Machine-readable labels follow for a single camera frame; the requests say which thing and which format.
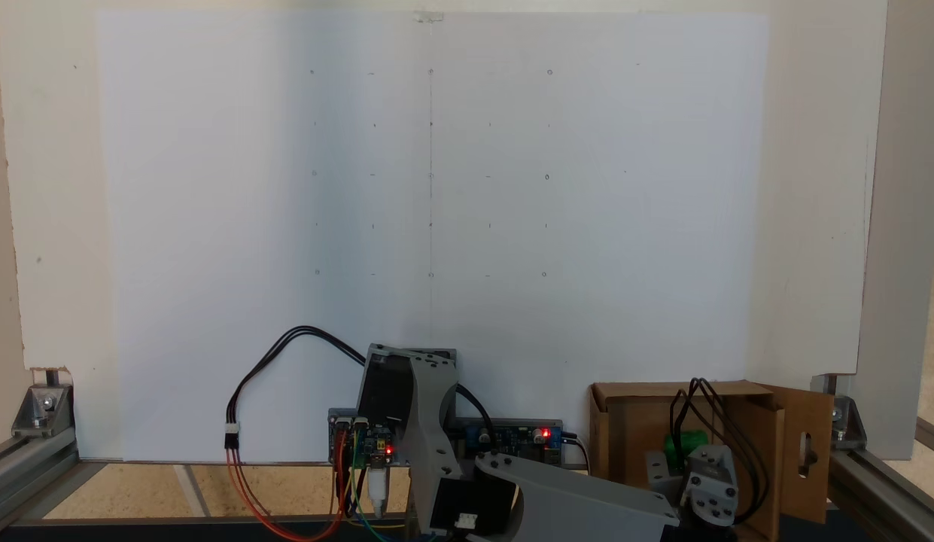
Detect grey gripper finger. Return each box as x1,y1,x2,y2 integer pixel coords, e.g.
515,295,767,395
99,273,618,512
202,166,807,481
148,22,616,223
681,444,738,526
646,450,687,494

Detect green die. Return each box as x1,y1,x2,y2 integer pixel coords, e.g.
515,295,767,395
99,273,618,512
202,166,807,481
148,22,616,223
664,429,710,461

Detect brown cardboard box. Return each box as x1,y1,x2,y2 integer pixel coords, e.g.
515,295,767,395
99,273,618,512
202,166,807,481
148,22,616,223
589,380,835,542

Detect blue circuit board red LED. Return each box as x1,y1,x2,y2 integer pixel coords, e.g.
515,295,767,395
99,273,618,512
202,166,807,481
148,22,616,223
448,419,565,470

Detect small driver circuit board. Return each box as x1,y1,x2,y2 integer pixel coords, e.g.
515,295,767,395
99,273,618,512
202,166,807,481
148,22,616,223
329,409,398,464

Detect grey upright beam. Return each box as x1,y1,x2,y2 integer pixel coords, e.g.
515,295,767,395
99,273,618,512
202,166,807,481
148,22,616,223
858,0,934,461

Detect white paper sheet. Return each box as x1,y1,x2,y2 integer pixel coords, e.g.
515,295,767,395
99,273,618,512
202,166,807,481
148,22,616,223
96,11,768,462

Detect black gripper motor cable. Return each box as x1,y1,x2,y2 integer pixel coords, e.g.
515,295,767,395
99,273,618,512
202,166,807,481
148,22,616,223
668,378,770,522

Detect metal corner bracket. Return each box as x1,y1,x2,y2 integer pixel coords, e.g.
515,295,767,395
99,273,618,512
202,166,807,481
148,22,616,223
12,384,75,439
831,395,868,450

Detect aluminium frame extrusion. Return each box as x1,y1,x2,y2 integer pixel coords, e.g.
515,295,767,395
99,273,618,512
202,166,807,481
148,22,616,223
826,418,934,542
0,429,81,537

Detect black arm motor cable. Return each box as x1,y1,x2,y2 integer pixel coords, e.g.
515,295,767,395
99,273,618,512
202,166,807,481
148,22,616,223
455,384,497,439

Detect green jumper wire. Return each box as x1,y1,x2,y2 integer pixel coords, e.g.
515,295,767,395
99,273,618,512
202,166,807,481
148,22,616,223
349,431,388,540

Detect orange and red wires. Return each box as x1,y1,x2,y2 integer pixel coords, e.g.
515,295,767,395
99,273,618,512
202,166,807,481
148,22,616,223
226,448,343,542

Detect black cable with white connector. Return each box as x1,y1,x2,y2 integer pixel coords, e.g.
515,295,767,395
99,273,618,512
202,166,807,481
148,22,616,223
226,325,367,452

